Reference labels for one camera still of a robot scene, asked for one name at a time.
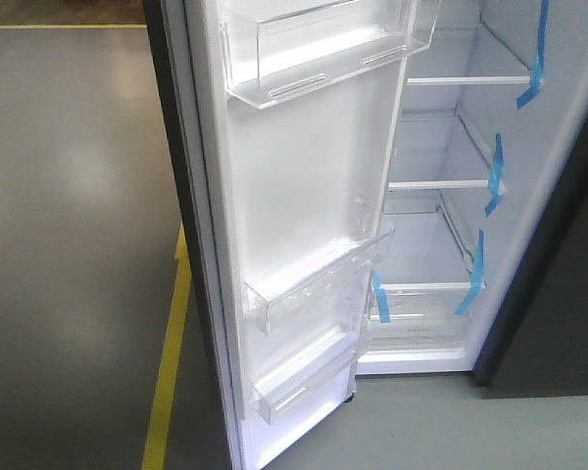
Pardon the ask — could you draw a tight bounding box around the white fridge body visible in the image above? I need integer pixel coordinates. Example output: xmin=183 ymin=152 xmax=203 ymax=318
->
xmin=357 ymin=1 xmax=588 ymax=376

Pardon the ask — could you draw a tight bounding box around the dark grey fridge neighbour door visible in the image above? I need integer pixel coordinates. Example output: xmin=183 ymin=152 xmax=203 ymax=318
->
xmin=473 ymin=116 xmax=588 ymax=399

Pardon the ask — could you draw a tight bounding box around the middle clear door bin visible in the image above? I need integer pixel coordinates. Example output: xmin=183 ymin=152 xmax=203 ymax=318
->
xmin=244 ymin=198 xmax=395 ymax=335

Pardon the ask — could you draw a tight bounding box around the clear door bin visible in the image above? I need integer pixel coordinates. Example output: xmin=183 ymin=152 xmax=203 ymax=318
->
xmin=252 ymin=288 xmax=368 ymax=425
xmin=244 ymin=198 xmax=395 ymax=335
xmin=217 ymin=0 xmax=441 ymax=110

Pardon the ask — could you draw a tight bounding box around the lower clear door bin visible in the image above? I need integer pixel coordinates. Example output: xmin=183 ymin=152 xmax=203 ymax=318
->
xmin=252 ymin=288 xmax=368 ymax=425

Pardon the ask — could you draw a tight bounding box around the upper clear door bin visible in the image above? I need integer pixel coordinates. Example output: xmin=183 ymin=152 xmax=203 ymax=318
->
xmin=217 ymin=0 xmax=441 ymax=110

